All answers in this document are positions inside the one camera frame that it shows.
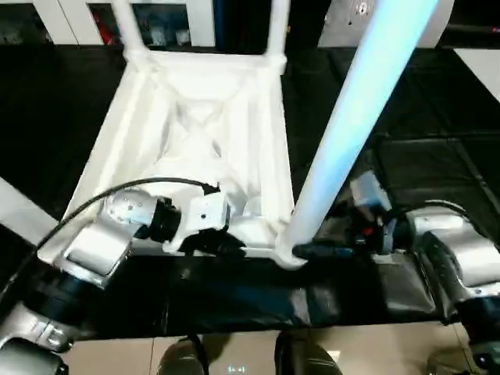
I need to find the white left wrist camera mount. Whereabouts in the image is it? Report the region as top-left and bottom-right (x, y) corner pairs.
(162, 193), (231, 253)

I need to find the white glass-door cabinet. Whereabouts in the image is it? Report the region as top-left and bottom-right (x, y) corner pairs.
(33, 0), (218, 50)

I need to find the red bottle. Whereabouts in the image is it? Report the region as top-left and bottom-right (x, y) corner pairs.
(99, 21), (114, 46)

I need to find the black left wrist camera cable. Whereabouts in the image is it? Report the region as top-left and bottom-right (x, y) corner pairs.
(0, 177), (222, 294)

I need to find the dark robot foot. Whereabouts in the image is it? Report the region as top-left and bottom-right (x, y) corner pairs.
(275, 331), (341, 375)
(155, 335), (210, 375)

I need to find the white curved plastic panel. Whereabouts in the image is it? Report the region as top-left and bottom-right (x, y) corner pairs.
(318, 0), (456, 50)

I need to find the white flat board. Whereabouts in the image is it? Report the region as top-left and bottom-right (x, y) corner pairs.
(452, 47), (500, 93)

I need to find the black horizontal bar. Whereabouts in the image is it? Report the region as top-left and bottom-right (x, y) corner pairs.
(445, 25), (500, 35)

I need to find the dark right robot foot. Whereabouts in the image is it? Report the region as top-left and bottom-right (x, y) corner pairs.
(275, 331), (341, 375)

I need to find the dark left robot foot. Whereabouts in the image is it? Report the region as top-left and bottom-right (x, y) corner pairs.
(155, 335), (210, 375)

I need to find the white plastic table leg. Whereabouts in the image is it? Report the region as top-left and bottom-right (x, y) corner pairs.
(111, 0), (148, 58)
(0, 177), (62, 247)
(275, 0), (441, 270)
(265, 0), (292, 59)

